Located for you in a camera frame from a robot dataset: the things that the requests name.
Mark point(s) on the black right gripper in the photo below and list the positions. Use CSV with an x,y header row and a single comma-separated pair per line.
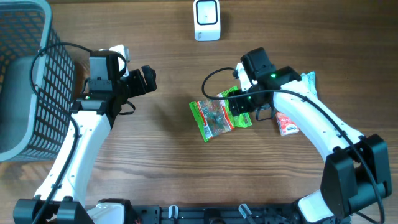
x,y
239,106

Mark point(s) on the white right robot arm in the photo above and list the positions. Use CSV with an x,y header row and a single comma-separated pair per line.
x,y
356,172

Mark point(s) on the light blue wet wipes pack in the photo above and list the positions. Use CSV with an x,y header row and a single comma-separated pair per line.
x,y
309,80

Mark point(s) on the dark grey plastic basket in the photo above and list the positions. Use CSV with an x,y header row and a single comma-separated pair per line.
x,y
35,72

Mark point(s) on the orange red small box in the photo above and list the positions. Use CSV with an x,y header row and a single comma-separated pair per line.
x,y
286,125

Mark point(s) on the green snack bag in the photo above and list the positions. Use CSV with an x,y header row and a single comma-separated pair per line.
x,y
213,118

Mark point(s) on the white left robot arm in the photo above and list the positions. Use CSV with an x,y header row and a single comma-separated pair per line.
x,y
61,197

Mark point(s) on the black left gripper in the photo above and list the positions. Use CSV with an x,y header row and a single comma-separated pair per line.
x,y
140,88

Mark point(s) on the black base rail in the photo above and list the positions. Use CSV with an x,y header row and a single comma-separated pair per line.
x,y
278,213

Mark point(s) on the white barcode scanner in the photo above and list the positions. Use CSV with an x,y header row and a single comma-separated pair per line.
x,y
207,20

